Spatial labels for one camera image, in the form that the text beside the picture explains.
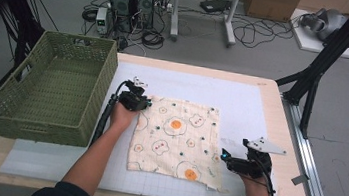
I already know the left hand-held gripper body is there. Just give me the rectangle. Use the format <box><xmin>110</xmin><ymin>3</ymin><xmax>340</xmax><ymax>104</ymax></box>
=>
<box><xmin>116</xmin><ymin>74</ymin><xmax>153</xmax><ymax>114</ymax></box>

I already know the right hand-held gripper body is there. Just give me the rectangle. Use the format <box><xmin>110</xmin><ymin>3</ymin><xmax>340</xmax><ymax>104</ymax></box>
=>
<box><xmin>224</xmin><ymin>133</ymin><xmax>289</xmax><ymax>184</ymax></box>

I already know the cream egg-print cloth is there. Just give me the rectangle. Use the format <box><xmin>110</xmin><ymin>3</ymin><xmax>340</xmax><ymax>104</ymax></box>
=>
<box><xmin>124</xmin><ymin>92</ymin><xmax>233</xmax><ymax>193</ymax></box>

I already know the green woven plastic basket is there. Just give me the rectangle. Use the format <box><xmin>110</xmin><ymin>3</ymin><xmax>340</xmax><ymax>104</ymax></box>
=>
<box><xmin>0</xmin><ymin>24</ymin><xmax>122</xmax><ymax>151</ymax></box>

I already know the person's left hand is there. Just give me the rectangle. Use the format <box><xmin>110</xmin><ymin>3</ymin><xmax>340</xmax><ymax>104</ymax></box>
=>
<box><xmin>107</xmin><ymin>100</ymin><xmax>141</xmax><ymax>136</ymax></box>

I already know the person's right hand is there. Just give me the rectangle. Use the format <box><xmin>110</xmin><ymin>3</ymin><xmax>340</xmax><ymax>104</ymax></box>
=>
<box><xmin>238</xmin><ymin>173</ymin><xmax>272</xmax><ymax>196</ymax></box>

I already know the grey tape piece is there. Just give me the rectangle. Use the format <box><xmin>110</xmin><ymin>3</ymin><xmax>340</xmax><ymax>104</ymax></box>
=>
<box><xmin>290</xmin><ymin>172</ymin><xmax>311</xmax><ymax>188</ymax></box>

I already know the white grid mat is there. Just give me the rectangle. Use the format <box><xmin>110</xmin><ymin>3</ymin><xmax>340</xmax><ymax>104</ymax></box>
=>
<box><xmin>0</xmin><ymin>47</ymin><xmax>298</xmax><ymax>196</ymax></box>

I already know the small white power supply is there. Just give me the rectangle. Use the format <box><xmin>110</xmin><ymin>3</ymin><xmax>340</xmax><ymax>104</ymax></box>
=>
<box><xmin>94</xmin><ymin>6</ymin><xmax>113</xmax><ymax>37</ymax></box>

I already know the narrow black computer tower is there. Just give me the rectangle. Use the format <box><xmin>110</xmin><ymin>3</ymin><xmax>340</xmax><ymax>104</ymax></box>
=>
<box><xmin>133</xmin><ymin>0</ymin><xmax>157</xmax><ymax>31</ymax></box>

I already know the wide black computer tower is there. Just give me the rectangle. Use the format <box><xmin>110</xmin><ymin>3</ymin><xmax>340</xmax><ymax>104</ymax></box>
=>
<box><xmin>104</xmin><ymin>0</ymin><xmax>139</xmax><ymax>35</ymax></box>

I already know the flat black device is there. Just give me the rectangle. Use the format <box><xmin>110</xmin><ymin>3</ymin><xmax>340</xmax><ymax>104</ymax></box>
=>
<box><xmin>198</xmin><ymin>0</ymin><xmax>233</xmax><ymax>16</ymax></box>

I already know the person's dark sleeve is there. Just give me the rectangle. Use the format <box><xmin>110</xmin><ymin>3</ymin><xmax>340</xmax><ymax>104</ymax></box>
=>
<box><xmin>28</xmin><ymin>177</ymin><xmax>96</xmax><ymax>196</ymax></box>

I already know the white floor board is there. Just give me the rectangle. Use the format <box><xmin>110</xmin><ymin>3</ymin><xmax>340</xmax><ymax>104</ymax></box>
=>
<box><xmin>287</xmin><ymin>8</ymin><xmax>349</xmax><ymax>60</ymax></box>

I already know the black metal stand with braces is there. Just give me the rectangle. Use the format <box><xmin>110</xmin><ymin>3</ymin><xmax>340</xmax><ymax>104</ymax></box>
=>
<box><xmin>269</xmin><ymin>0</ymin><xmax>349</xmax><ymax>145</ymax></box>

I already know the large cardboard box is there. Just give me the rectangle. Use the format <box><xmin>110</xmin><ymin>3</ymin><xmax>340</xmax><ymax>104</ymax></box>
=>
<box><xmin>242</xmin><ymin>0</ymin><xmax>304</xmax><ymax>25</ymax></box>

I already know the grey rounded headset device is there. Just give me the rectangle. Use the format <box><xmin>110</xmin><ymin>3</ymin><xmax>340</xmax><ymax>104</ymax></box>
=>
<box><xmin>298</xmin><ymin>5</ymin><xmax>349</xmax><ymax>44</ymax></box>

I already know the black sleeved gripper cable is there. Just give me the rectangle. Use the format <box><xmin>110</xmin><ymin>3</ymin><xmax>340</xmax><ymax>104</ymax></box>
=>
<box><xmin>89</xmin><ymin>76</ymin><xmax>132</xmax><ymax>152</ymax></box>

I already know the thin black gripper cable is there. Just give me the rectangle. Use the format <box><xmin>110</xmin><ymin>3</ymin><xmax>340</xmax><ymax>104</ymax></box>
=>
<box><xmin>255</xmin><ymin>160</ymin><xmax>281</xmax><ymax>196</ymax></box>

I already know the long aluminium rail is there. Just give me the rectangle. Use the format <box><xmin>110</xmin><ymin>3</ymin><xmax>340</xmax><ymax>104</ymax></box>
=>
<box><xmin>270</xmin><ymin>96</ymin><xmax>349</xmax><ymax>196</ymax></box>

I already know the coiled black cable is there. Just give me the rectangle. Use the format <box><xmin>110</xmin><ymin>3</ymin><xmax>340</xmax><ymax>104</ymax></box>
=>
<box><xmin>139</xmin><ymin>28</ymin><xmax>167</xmax><ymax>51</ymax></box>

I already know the tangle of black floor cables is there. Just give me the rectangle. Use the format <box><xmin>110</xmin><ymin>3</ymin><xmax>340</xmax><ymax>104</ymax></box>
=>
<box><xmin>228</xmin><ymin>14</ymin><xmax>298</xmax><ymax>55</ymax></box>

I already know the white desk frame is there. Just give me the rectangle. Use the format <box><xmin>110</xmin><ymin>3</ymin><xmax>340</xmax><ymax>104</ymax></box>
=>
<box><xmin>167</xmin><ymin>0</ymin><xmax>253</xmax><ymax>51</ymax></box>

